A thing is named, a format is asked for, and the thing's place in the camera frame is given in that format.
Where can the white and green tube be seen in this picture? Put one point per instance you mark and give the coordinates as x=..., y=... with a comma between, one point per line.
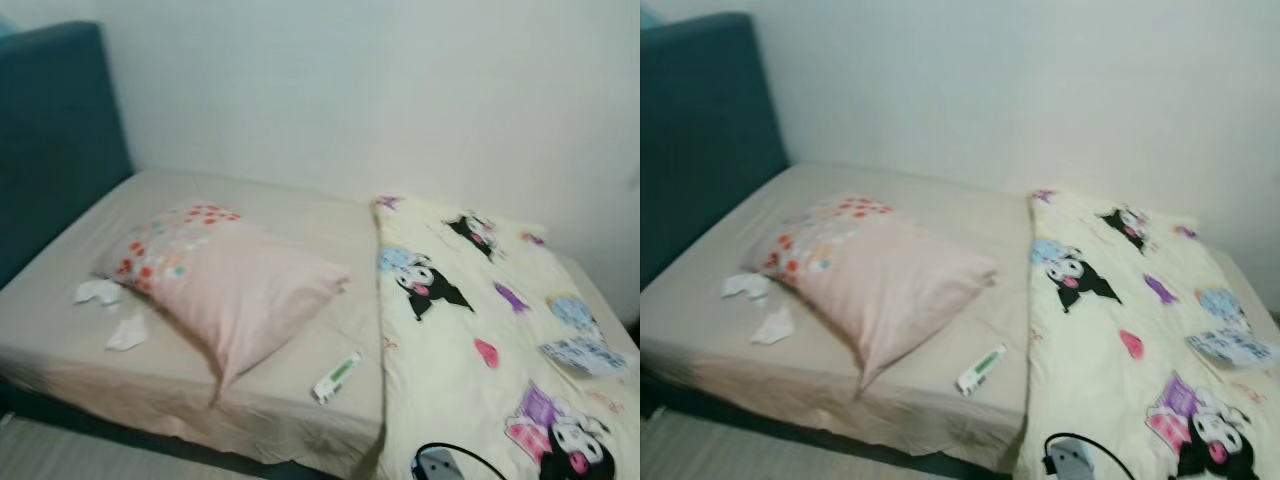
x=337, y=378
x=982, y=370

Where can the white tissue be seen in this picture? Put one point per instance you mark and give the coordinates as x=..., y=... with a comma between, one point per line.
x=745, y=286
x=775, y=328
x=97, y=292
x=128, y=335

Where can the teal upholstered headboard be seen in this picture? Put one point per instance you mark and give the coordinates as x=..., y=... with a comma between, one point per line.
x=50, y=150
x=700, y=150

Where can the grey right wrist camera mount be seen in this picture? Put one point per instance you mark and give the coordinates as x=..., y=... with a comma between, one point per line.
x=1070, y=462
x=438, y=465

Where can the cream cartoon print blanket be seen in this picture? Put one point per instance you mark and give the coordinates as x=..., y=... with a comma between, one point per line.
x=470, y=340
x=1110, y=340

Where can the white book with blue letters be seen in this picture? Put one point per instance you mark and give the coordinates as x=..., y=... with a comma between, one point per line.
x=1230, y=348
x=585, y=357

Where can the pink pillow with dots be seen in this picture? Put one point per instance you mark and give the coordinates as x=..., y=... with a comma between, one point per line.
x=240, y=290
x=890, y=280

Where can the mattress with beige sheet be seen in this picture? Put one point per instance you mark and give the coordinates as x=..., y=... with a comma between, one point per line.
x=930, y=210
x=280, y=230

